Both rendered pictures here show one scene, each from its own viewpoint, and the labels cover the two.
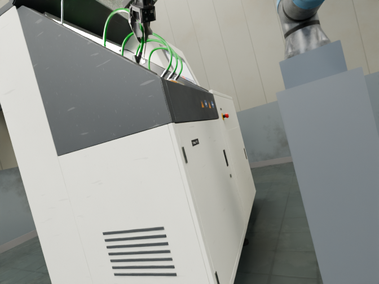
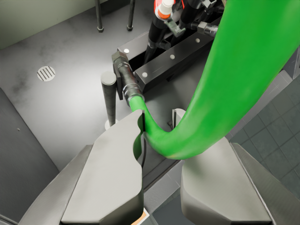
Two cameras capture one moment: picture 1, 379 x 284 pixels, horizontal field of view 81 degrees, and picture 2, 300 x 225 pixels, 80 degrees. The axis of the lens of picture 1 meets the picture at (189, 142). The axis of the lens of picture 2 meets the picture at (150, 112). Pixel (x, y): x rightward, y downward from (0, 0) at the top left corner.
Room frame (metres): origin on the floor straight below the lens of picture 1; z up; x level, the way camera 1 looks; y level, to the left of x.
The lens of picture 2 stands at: (0.97, 0.10, 1.33)
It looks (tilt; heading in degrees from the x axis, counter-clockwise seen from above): 73 degrees down; 352
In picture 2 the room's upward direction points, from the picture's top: 39 degrees clockwise
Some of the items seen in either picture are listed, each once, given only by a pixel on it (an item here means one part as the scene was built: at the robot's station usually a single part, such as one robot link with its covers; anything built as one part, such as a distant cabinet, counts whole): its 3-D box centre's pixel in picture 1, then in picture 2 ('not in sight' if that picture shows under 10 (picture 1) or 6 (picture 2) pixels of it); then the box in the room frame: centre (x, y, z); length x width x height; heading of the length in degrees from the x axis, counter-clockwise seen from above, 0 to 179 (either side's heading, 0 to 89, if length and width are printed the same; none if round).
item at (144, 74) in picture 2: not in sight; (178, 47); (1.29, 0.11, 0.91); 0.34 x 0.10 x 0.15; 158
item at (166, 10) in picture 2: not in sight; (165, 8); (1.18, 0.15, 1.11); 0.02 x 0.02 x 0.03
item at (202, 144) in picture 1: (219, 188); not in sight; (1.08, -0.08, 0.44); 0.65 x 0.02 x 0.68; 158
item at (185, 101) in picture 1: (194, 105); (196, 145); (1.09, -0.07, 0.87); 0.62 x 0.04 x 0.16; 158
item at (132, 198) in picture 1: (171, 204); not in sight; (1.19, 0.18, 0.39); 0.70 x 0.58 x 0.79; 158
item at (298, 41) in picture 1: (304, 43); not in sight; (0.80, -0.49, 0.95); 0.15 x 0.15 x 0.10
